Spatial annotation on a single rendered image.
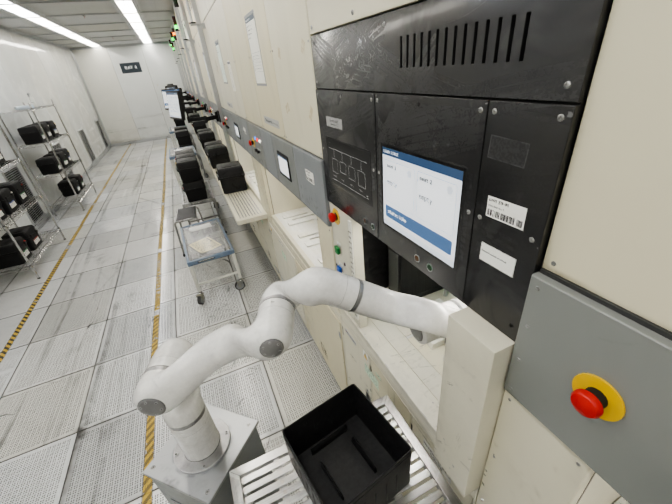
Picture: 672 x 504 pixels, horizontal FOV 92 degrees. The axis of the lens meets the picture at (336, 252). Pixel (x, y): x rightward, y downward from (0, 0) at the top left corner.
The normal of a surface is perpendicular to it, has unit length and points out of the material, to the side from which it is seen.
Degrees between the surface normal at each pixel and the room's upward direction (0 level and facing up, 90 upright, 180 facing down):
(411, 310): 44
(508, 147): 90
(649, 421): 90
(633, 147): 90
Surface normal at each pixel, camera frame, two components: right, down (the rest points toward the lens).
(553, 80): -0.91, 0.28
